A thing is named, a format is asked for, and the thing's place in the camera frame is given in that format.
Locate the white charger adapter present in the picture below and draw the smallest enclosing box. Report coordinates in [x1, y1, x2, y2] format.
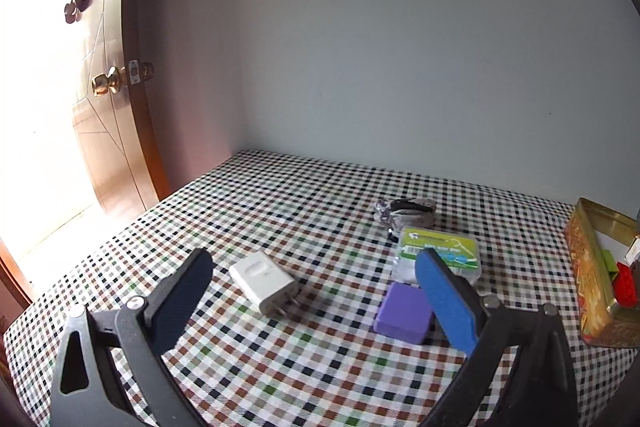
[229, 251, 303, 320]

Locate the red small box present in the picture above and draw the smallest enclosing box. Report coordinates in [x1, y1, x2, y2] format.
[614, 261, 638, 308]

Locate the checkered tablecloth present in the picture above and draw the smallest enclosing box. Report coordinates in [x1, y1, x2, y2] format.
[2, 149, 640, 427]

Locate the metal door latch plate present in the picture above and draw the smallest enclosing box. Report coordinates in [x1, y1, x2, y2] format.
[127, 59, 155, 84]

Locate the brass door knob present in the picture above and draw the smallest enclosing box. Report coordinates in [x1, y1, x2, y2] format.
[91, 66, 124, 98]

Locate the lime green small box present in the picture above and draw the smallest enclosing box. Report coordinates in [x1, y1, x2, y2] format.
[600, 249, 618, 288]

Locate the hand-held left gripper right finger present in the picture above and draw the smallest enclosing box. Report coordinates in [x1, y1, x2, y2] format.
[415, 248, 581, 427]

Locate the clear green-label floss box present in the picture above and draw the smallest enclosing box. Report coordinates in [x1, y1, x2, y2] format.
[392, 225, 483, 285]

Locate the bagged black cable bundle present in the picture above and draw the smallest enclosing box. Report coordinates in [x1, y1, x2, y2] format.
[374, 198, 437, 240]

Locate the gold metal tin box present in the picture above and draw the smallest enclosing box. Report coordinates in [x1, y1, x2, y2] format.
[564, 198, 640, 348]

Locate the brown wooden door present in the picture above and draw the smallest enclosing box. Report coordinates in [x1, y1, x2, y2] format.
[0, 0, 173, 308]

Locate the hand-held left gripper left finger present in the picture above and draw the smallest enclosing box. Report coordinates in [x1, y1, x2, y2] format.
[50, 248, 215, 427]

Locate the purple cube box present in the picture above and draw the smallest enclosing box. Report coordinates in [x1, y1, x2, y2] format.
[374, 282, 433, 345]

